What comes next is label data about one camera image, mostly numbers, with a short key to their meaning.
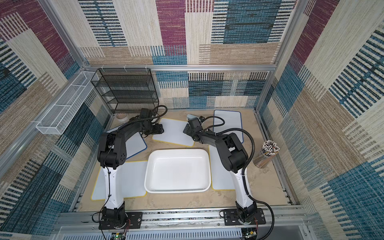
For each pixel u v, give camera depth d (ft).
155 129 3.14
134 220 2.40
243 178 1.92
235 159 1.87
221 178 2.68
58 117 2.33
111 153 2.01
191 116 3.69
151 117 3.16
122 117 3.82
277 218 2.43
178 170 3.00
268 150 2.54
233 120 3.78
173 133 3.63
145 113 2.86
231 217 2.40
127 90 3.55
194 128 2.68
